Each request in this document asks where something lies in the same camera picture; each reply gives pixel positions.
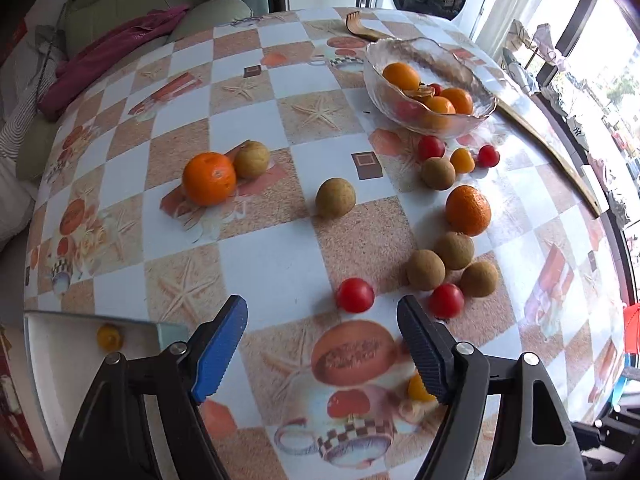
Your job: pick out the large orange right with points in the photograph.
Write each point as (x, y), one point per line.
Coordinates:
(467, 210)

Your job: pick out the orange in bowl right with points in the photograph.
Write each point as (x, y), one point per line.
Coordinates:
(460, 99)

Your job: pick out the brown longan cluster left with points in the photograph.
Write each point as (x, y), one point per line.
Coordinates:
(425, 270)

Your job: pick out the red cherry tomato far right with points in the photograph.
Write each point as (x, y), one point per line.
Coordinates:
(488, 156)

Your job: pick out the white square tray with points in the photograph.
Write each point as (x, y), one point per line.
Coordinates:
(64, 356)

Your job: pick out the brown longan beside left orange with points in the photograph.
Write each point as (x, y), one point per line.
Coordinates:
(251, 160)

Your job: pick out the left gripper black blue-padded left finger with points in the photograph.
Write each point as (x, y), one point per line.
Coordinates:
(134, 405)

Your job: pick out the brown longan centre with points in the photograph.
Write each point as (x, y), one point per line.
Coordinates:
(335, 198)

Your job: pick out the orange in bowl front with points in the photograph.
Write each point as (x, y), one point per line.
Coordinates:
(440, 105)

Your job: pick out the checkered fruit-print tablecloth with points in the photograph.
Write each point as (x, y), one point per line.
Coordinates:
(313, 392)

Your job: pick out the brown longan cluster top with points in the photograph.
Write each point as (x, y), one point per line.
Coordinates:
(455, 249)

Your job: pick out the glass fruit bowl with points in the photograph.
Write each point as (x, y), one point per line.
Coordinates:
(439, 69)

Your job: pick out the green sofa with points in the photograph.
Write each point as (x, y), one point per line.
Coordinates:
(85, 21)

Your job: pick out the red cherry tomato by cluster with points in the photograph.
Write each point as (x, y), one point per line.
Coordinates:
(446, 301)

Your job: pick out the yellow-orange cherry tomato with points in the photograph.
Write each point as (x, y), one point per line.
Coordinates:
(417, 392)

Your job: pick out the magenta cloth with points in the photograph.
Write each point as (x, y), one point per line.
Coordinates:
(90, 64)

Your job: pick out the large orange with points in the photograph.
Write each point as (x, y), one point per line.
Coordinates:
(208, 179)
(467, 210)

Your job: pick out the large orange left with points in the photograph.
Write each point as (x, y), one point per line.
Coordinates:
(208, 179)

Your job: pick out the yellow tomato in tray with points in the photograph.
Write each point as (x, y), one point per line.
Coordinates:
(109, 338)

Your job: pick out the brown longan near bowl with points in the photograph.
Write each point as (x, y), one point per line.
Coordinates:
(438, 173)

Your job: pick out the striped grey blanket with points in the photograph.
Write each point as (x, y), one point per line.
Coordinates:
(26, 137)

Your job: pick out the wooden back scratcher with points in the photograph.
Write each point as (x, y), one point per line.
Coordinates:
(355, 27)

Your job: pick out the red cherry tomato centre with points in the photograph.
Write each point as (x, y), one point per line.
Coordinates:
(354, 295)

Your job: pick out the orange in bowl back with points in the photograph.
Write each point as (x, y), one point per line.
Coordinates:
(402, 76)

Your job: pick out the small orange kumquat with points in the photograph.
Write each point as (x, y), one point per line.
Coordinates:
(462, 160)

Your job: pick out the red plastic cup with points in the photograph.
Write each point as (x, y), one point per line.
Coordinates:
(632, 329)

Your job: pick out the red cherry tomato near bowl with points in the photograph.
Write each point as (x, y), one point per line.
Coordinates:
(430, 147)

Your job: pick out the orange in bowl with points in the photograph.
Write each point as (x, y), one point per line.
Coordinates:
(402, 76)
(460, 99)
(440, 105)

